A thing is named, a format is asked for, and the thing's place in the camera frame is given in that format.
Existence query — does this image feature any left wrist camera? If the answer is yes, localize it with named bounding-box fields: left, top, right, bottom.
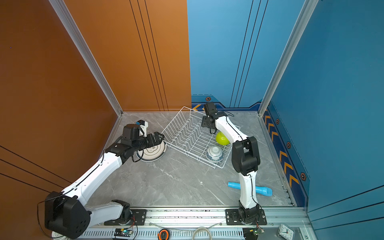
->
left=136, top=120, right=149, bottom=137

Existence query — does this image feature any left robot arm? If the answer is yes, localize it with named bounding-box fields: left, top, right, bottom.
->
left=39, top=120, right=165, bottom=240

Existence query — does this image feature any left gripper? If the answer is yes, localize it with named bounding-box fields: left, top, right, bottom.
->
left=132, top=131, right=165, bottom=154

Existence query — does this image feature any white alarm clock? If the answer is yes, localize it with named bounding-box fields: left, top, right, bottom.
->
left=277, top=224, right=295, bottom=240

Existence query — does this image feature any light blue cylinder tube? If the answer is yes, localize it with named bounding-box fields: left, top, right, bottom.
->
left=228, top=182, right=273, bottom=197

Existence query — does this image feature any green circuit board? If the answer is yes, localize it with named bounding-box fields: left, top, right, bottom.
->
left=114, top=228, right=135, bottom=239

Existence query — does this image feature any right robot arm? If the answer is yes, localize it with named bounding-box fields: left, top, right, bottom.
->
left=202, top=102, right=261, bottom=225

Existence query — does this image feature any white cable loop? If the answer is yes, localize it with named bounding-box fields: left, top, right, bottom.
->
left=191, top=227, right=213, bottom=240

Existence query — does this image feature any white wire dish rack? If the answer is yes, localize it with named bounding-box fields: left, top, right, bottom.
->
left=162, top=107, right=232, bottom=169

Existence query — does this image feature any blue white porcelain bowl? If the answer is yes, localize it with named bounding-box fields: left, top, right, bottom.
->
left=206, top=146, right=223, bottom=162

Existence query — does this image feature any lime green bowl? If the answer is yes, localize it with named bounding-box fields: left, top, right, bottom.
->
left=216, top=132, right=231, bottom=146

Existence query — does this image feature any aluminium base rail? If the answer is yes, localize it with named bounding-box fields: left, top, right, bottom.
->
left=79, top=207, right=317, bottom=240

